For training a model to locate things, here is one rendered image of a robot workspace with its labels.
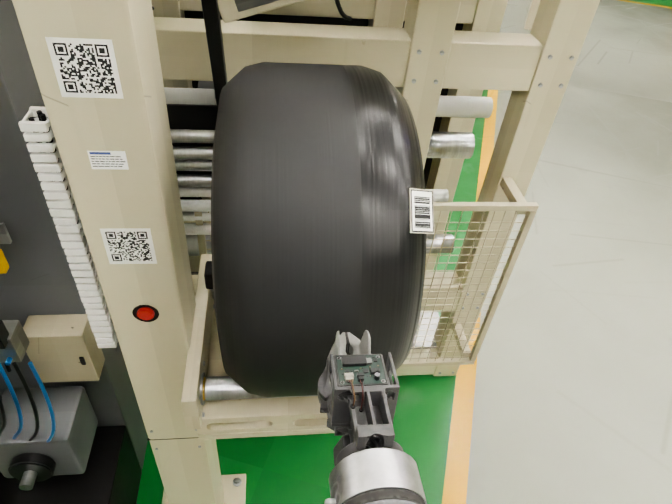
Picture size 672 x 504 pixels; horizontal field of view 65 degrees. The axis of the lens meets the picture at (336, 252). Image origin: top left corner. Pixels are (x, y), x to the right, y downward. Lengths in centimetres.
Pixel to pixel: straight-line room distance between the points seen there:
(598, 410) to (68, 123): 216
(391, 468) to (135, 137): 53
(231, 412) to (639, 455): 171
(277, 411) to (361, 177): 56
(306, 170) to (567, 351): 204
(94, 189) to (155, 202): 9
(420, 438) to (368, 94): 154
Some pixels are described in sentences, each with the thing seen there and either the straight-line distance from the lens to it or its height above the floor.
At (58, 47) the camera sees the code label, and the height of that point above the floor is 154.
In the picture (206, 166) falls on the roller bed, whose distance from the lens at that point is 127.
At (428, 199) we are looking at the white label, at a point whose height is 138.
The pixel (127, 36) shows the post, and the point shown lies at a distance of 72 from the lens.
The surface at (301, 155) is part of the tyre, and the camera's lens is 70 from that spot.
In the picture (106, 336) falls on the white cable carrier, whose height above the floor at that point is 99.
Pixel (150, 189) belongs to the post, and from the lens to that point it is 82.
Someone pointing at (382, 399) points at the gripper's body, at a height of 132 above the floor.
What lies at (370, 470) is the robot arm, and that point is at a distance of 53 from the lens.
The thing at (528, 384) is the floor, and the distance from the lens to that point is 239.
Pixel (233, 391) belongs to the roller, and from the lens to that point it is 106.
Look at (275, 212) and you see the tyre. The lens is 68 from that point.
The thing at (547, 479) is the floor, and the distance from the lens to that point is 218.
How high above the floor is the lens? 179
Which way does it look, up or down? 41 degrees down
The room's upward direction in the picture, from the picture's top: 6 degrees clockwise
